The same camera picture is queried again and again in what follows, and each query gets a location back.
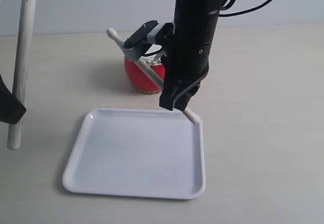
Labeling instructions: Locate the small red drum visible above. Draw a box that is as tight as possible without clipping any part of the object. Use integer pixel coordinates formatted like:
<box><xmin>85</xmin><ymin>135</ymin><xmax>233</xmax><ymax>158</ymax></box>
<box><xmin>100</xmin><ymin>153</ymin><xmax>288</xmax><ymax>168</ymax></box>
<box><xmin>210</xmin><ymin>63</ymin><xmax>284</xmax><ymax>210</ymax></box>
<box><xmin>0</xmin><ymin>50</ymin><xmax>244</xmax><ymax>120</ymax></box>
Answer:
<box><xmin>124</xmin><ymin>55</ymin><xmax>165</xmax><ymax>94</ymax></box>

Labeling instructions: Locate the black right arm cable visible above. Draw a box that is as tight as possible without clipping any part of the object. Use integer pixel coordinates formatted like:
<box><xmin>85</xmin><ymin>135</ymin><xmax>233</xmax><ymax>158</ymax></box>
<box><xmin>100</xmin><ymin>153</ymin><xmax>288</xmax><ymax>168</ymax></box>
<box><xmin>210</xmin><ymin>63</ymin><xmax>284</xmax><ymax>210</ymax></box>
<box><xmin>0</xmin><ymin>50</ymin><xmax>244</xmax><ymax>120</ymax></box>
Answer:
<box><xmin>219</xmin><ymin>0</ymin><xmax>279</xmax><ymax>17</ymax></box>

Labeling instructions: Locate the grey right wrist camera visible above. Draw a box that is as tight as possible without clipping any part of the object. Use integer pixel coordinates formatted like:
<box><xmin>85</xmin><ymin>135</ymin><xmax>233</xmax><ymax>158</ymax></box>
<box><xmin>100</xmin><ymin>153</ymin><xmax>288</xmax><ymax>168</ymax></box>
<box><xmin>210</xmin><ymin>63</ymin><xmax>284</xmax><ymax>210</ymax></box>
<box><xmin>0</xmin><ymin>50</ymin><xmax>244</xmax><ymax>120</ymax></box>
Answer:
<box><xmin>122</xmin><ymin>20</ymin><xmax>167</xmax><ymax>62</ymax></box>

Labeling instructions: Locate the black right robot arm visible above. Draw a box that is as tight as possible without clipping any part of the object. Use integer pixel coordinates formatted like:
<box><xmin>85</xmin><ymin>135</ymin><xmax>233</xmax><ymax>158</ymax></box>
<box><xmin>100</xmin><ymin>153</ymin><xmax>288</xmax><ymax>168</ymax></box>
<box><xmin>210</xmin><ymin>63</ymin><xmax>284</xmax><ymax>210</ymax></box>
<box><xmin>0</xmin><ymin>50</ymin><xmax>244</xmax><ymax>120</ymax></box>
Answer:
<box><xmin>159</xmin><ymin>0</ymin><xmax>226</xmax><ymax>111</ymax></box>

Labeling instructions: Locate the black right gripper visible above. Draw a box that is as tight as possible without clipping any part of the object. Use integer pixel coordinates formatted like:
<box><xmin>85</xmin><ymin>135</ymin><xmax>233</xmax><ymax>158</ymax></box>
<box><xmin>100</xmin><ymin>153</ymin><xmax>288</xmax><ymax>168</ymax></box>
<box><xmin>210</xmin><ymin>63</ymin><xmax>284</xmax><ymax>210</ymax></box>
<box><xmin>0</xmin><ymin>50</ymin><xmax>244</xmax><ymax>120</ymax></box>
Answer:
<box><xmin>159</xmin><ymin>22</ymin><xmax>209</xmax><ymax>110</ymax></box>

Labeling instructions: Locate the white wooden drumstick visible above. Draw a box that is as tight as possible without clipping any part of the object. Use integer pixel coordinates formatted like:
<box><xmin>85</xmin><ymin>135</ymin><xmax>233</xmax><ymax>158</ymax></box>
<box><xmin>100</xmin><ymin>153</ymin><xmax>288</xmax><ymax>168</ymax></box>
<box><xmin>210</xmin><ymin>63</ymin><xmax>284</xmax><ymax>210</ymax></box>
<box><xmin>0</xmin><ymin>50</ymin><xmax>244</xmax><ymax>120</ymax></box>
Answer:
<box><xmin>7</xmin><ymin>0</ymin><xmax>36</xmax><ymax>150</ymax></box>
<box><xmin>106</xmin><ymin>28</ymin><xmax>200</xmax><ymax>125</ymax></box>

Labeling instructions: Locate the white plastic tray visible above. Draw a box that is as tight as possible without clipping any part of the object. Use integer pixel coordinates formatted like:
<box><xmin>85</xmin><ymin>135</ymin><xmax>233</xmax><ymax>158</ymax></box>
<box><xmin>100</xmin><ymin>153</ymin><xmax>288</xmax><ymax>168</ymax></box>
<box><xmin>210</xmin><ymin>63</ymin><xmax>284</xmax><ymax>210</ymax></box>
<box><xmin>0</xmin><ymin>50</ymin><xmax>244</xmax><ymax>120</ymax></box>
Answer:
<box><xmin>62</xmin><ymin>108</ymin><xmax>206</xmax><ymax>200</ymax></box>

